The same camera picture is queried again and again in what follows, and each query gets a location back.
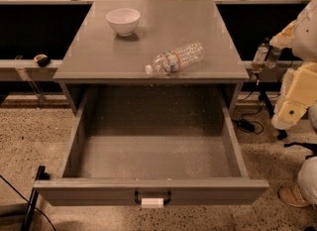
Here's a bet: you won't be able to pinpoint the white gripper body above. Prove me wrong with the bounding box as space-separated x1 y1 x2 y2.
278 62 317 114

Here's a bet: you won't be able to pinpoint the tan shoe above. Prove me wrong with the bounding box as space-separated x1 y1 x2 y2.
278 185 310 208

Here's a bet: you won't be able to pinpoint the clear plastic water bottle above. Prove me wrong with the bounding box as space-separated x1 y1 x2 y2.
145 42 204 75

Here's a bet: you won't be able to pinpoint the black cable lower left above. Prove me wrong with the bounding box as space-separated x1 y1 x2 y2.
0 174 57 231

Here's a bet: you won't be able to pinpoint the open grey top drawer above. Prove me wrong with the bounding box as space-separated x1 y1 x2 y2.
35 85 268 207

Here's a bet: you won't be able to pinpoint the yellow black tape measure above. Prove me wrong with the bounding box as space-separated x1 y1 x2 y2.
34 54 51 67

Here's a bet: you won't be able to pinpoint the left clear bottle on ledge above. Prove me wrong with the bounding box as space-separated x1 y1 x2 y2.
252 38 269 71

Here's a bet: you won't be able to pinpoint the black drawer handle white tag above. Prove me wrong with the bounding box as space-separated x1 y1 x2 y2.
134 191 171 209

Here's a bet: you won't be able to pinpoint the black power adapter with cable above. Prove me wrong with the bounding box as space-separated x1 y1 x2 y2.
234 119 264 135

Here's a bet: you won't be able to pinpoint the grey cabinet with top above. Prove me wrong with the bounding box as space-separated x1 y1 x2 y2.
53 0 251 116

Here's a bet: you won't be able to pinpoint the black stand lower left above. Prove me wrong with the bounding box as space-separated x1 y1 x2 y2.
20 166 50 231

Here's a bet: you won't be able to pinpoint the white ceramic bowl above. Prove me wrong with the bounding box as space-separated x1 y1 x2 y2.
106 8 141 37

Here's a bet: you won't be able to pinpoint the person leg light trousers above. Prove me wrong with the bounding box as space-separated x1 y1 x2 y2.
297 157 317 205

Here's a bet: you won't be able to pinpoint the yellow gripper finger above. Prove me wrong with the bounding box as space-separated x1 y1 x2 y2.
269 21 295 49
271 102 306 130

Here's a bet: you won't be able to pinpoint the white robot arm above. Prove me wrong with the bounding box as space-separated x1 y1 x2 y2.
269 0 317 130

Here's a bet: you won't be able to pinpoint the clear bottle on ledge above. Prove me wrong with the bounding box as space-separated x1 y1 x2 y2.
264 47 282 68
252 38 269 71

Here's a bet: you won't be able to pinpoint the right clear bottle on ledge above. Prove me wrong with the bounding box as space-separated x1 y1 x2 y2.
264 47 282 68

